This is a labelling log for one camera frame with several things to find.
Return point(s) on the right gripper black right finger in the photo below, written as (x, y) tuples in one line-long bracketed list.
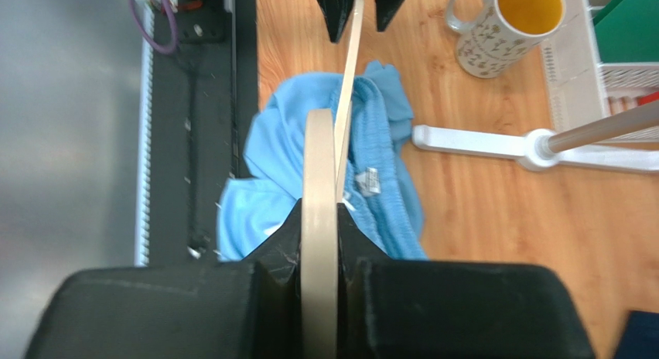
[(392, 308)]

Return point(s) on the light blue shorts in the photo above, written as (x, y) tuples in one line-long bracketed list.
[(379, 193)]

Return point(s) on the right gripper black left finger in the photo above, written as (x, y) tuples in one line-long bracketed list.
[(244, 309)]

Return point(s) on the green cutting board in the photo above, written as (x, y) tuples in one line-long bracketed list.
[(627, 31)]

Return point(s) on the white floral mug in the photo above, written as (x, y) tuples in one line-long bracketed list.
[(502, 33)]

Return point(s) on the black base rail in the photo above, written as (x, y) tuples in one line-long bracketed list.
[(199, 92)]

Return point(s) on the beige plastic hanger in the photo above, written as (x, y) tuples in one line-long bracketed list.
[(326, 146)]

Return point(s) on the navy blue shorts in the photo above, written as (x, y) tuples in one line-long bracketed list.
[(639, 338)]

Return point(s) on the white dish rack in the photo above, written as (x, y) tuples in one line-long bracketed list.
[(582, 89)]

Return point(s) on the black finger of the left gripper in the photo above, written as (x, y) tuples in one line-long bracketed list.
[(336, 15), (385, 12)]

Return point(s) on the silver clothes rack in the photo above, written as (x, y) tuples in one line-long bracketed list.
[(542, 149)]

